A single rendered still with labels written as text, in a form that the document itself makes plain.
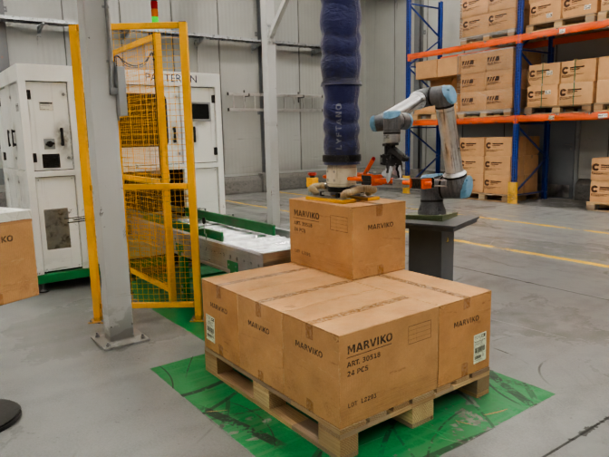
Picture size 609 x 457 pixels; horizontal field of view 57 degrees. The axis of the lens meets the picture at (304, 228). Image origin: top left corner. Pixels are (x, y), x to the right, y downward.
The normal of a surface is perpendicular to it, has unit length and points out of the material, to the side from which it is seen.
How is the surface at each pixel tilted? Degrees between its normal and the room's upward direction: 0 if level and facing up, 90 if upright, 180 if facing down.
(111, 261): 90
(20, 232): 90
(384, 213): 90
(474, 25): 89
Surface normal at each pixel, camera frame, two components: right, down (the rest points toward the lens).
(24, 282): 0.87, 0.07
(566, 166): -0.81, 0.11
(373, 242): 0.58, 0.12
